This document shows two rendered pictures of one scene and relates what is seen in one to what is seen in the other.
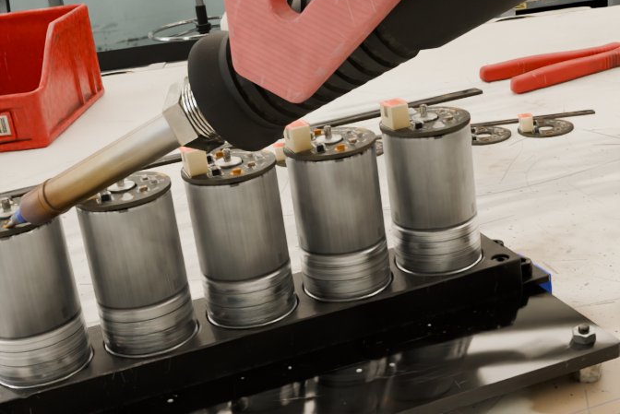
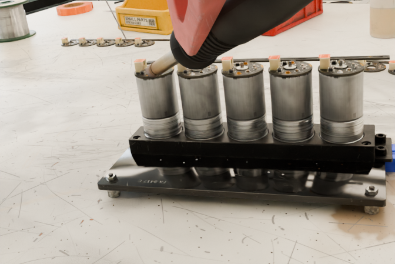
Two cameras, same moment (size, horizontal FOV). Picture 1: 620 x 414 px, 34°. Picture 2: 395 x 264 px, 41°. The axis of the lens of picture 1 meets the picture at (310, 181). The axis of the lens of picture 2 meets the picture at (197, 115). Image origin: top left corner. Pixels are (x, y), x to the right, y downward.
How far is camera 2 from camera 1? 0.13 m
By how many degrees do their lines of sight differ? 34
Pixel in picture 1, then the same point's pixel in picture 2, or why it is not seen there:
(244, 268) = (237, 114)
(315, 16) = (185, 23)
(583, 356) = (361, 200)
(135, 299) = (191, 115)
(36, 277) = (154, 97)
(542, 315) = (367, 176)
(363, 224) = (294, 109)
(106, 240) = (183, 89)
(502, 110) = not seen: outside the picture
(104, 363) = (178, 137)
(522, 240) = not seen: outside the picture
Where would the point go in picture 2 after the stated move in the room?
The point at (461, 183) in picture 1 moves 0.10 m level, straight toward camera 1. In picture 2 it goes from (347, 102) to (233, 181)
